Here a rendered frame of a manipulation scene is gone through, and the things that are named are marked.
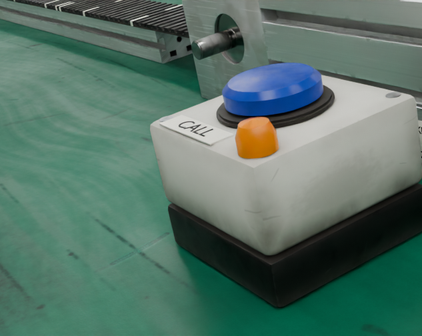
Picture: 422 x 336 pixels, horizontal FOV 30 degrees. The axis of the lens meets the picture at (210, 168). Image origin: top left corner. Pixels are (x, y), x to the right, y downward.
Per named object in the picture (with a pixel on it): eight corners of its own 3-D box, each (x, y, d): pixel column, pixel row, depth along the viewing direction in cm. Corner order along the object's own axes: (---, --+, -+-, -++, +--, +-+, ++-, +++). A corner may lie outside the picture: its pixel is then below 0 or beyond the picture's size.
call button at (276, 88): (211, 128, 33) (201, 83, 32) (287, 97, 35) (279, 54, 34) (267, 149, 30) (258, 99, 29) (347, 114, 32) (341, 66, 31)
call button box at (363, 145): (173, 245, 36) (143, 115, 34) (337, 168, 40) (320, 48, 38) (279, 313, 30) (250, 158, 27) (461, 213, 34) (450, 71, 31)
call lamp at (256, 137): (229, 152, 29) (223, 121, 28) (263, 138, 29) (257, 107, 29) (253, 162, 28) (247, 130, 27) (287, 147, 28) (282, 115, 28)
